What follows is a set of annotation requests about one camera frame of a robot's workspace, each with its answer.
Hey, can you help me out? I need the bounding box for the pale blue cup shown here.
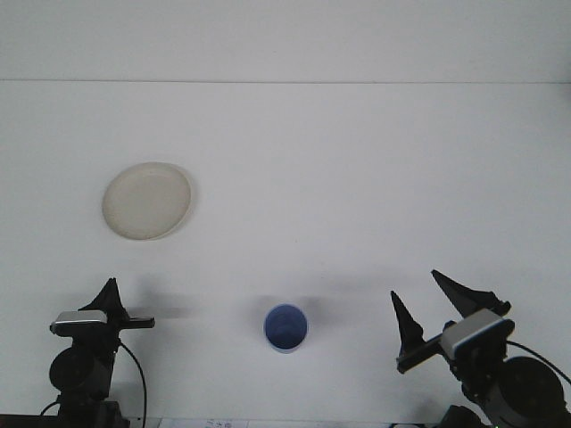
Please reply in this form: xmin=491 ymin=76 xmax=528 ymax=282
xmin=262 ymin=303 xmax=310 ymax=356

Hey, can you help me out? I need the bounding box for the pale round plate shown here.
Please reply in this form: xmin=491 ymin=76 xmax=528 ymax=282
xmin=101 ymin=161 xmax=195 ymax=243

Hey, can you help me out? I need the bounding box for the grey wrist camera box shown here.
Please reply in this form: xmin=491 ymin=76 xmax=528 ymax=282
xmin=49 ymin=310 xmax=110 ymax=336
xmin=439 ymin=309 xmax=514 ymax=361

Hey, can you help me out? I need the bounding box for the long black arm cable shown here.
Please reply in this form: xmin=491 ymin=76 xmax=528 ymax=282
xmin=507 ymin=340 xmax=571 ymax=387
xmin=116 ymin=341 xmax=148 ymax=423

